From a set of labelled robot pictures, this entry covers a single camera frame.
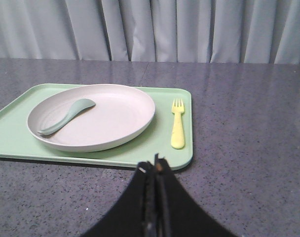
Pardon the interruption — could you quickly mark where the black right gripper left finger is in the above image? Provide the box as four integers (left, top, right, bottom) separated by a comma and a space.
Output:
83, 162, 155, 237

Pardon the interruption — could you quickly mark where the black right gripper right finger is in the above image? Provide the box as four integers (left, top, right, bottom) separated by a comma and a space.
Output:
154, 154, 235, 237

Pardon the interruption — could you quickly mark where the yellow plastic fork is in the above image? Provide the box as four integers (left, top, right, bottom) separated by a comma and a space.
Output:
171, 99, 185, 149

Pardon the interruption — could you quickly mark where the beige round plate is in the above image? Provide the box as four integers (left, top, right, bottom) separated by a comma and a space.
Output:
27, 84, 155, 152

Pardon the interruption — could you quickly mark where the light green serving tray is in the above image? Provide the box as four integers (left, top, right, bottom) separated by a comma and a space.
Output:
0, 83, 193, 170

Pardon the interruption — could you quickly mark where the pale green plastic spoon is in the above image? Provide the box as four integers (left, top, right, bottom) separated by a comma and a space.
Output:
38, 98, 96, 136

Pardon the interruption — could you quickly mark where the grey pleated curtain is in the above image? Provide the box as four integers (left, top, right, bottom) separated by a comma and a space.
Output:
0, 0, 300, 64

